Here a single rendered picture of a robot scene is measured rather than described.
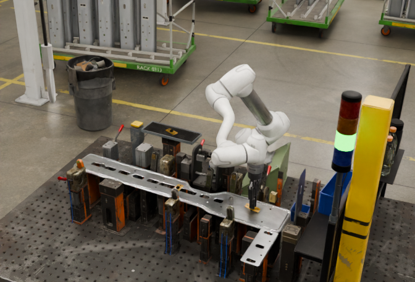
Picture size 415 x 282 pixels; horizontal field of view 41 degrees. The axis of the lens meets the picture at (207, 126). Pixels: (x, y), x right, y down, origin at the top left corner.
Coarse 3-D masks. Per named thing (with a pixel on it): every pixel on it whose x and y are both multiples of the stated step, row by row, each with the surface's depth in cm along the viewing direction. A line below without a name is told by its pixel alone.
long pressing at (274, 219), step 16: (96, 160) 353; (112, 160) 353; (112, 176) 337; (128, 176) 337; (144, 176) 337; (160, 176) 338; (160, 192) 323; (224, 192) 324; (208, 208) 310; (224, 208) 310; (240, 208) 311; (272, 208) 311; (256, 224) 298; (272, 224) 298
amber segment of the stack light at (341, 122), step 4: (340, 116) 190; (340, 120) 190; (344, 120) 189; (348, 120) 188; (352, 120) 188; (356, 120) 189; (340, 124) 190; (344, 124) 189; (348, 124) 189; (352, 124) 189; (356, 124) 190; (340, 128) 191; (344, 128) 190; (348, 128) 189; (352, 128) 190; (356, 128) 191; (340, 132) 191; (344, 132) 190; (348, 132) 190; (352, 132) 190
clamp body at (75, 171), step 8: (72, 168) 333; (80, 168) 333; (72, 176) 330; (80, 176) 332; (72, 184) 332; (80, 184) 334; (72, 192) 335; (80, 192) 337; (80, 200) 341; (88, 200) 345; (72, 208) 341; (80, 208) 340; (88, 208) 347; (72, 216) 342; (80, 216) 341; (88, 216) 349; (80, 224) 342
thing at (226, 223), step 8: (224, 224) 290; (232, 224) 293; (224, 232) 291; (232, 232) 296; (224, 240) 293; (232, 240) 301; (224, 248) 297; (224, 256) 300; (232, 256) 306; (224, 264) 301; (232, 264) 309; (216, 272) 307; (224, 272) 304
